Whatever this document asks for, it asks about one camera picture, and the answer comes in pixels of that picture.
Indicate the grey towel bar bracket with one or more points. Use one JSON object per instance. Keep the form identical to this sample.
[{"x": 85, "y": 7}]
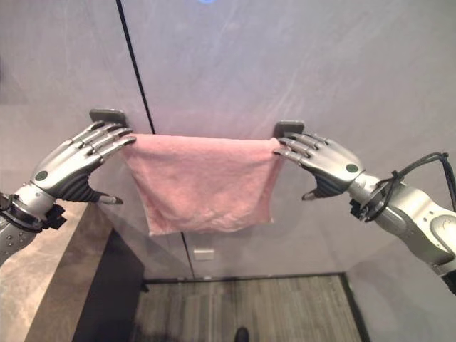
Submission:
[
  {"x": 108, "y": 115},
  {"x": 290, "y": 127}
]

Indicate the black wall seam strip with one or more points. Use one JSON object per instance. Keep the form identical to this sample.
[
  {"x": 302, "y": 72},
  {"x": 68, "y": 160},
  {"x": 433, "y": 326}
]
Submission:
[{"x": 142, "y": 89}]

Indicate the stone sink counter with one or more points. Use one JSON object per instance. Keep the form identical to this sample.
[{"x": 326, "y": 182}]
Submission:
[{"x": 39, "y": 270}]

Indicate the pink towel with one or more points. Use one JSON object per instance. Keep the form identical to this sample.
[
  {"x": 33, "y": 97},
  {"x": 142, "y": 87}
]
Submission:
[{"x": 199, "y": 181}]

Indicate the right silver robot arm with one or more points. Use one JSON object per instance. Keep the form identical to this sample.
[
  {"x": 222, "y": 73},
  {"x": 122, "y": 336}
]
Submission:
[{"x": 409, "y": 221}]

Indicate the white wall outlet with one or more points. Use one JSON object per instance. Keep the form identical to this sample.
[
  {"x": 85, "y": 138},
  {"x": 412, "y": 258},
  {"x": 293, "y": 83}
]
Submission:
[{"x": 203, "y": 254}]

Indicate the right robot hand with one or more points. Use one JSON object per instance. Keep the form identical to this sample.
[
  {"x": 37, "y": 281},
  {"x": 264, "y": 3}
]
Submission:
[{"x": 331, "y": 156}]

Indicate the dark robot foot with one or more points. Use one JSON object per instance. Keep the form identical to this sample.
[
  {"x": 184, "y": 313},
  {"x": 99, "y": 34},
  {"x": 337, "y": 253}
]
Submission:
[{"x": 242, "y": 334}]

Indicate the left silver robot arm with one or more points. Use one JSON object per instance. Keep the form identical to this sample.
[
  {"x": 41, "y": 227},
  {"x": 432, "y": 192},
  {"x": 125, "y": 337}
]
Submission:
[{"x": 21, "y": 217}]

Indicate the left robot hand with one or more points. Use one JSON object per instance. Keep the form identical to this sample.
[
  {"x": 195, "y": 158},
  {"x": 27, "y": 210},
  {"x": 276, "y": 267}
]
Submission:
[{"x": 67, "y": 167}]

